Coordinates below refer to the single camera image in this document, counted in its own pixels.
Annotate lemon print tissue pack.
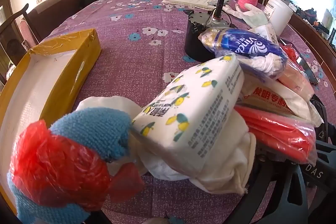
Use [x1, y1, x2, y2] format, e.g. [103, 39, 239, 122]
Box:
[131, 54, 245, 180]

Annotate blue tissue pack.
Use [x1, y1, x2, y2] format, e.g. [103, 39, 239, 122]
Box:
[198, 28, 288, 81]

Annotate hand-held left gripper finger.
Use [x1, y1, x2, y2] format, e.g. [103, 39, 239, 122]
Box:
[248, 145, 310, 224]

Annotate black phone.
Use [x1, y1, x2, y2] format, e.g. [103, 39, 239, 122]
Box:
[297, 53, 320, 85]

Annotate white plastic tub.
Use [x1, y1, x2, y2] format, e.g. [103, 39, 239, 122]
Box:
[264, 0, 294, 37]

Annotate brown armchair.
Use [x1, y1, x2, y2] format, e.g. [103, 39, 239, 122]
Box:
[27, 0, 85, 41]

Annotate white cloth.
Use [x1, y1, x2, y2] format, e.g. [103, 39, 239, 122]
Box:
[76, 95, 257, 194]

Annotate blue terry cloth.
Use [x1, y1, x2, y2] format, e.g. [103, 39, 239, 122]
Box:
[7, 107, 133, 224]

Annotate wooden cabinet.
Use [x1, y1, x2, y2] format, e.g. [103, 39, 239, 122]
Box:
[288, 11, 336, 70]

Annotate white packet with red label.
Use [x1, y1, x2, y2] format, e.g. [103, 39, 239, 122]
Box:
[236, 74, 324, 128]

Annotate yellow cardboard box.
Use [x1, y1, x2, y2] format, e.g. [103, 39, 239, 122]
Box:
[0, 29, 102, 214]

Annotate black motor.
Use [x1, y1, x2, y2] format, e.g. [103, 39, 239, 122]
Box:
[184, 0, 237, 62]

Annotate red plastic packet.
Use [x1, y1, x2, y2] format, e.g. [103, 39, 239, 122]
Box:
[233, 105, 319, 166]

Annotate pink tissue pack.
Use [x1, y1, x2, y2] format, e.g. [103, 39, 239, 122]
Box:
[278, 59, 315, 99]

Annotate white gloves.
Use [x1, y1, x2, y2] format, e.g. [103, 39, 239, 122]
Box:
[228, 3, 269, 28]

